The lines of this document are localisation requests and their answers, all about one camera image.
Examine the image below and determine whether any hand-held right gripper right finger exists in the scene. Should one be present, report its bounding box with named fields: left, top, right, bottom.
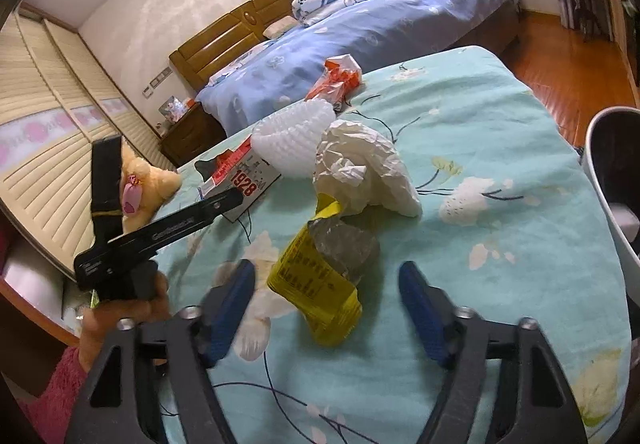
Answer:
left=397, top=260, right=588, bottom=444

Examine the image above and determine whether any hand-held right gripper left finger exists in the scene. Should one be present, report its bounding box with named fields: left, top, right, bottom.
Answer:
left=65, top=258, right=258, bottom=444

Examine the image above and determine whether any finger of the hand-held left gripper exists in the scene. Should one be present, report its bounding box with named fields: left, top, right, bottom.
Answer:
left=199, top=188, right=244, bottom=226

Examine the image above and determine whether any red and white flyer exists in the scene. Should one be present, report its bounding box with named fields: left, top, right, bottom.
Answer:
left=194, top=135, right=283, bottom=222

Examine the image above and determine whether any yellow snack wrapper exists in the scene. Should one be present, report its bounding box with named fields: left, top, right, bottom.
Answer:
left=266, top=194, right=381, bottom=347

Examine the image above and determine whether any white foam fruit net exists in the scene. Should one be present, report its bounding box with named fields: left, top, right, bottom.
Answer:
left=250, top=99, right=337, bottom=180

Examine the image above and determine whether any white tissue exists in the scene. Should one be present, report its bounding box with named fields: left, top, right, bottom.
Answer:
left=312, top=120, right=423, bottom=217

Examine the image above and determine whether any orange snack wrapper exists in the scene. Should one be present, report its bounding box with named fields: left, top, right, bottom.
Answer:
left=305, top=55, right=363, bottom=112

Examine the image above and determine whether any white and black waste bin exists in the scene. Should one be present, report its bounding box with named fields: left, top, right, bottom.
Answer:
left=582, top=106, right=640, bottom=305

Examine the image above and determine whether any person's left forearm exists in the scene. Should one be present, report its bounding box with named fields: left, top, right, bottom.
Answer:
left=27, top=346, right=96, bottom=444

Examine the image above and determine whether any person's left hand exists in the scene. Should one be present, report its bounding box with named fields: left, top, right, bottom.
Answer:
left=80, top=270, right=171, bottom=371

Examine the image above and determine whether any cream teddy bear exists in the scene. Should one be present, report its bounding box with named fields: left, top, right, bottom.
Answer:
left=119, top=144, right=183, bottom=236

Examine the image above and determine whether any teal floral tablecloth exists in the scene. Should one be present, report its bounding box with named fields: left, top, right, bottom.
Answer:
left=90, top=45, right=633, bottom=444

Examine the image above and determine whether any wooden nightstand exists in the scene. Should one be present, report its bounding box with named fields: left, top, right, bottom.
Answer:
left=159, top=101, right=228, bottom=170

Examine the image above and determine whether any cream louvered wardrobe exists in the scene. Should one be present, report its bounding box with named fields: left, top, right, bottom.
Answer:
left=0, top=9, right=176, bottom=275

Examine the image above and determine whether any blue printed pillow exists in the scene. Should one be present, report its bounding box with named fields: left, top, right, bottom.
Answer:
left=207, top=49, right=268, bottom=85

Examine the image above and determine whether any wooden headboard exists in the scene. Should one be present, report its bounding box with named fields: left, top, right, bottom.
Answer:
left=169, top=0, right=306, bottom=92

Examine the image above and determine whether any cream pillow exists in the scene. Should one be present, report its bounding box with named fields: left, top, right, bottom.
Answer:
left=262, top=16, right=296, bottom=40

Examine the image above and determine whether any bed with blue sheet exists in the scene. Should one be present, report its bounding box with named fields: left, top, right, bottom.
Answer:
left=195, top=0, right=521, bottom=137

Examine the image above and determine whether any grey patterned curtain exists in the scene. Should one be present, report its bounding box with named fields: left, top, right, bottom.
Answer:
left=557, top=0, right=613, bottom=42

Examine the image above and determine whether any dark wooden coat rack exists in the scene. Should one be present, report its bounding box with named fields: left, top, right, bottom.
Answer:
left=575, top=0, right=608, bottom=42

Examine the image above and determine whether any wall switch panel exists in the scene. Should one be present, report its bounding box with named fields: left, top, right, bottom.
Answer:
left=141, top=66, right=173, bottom=97

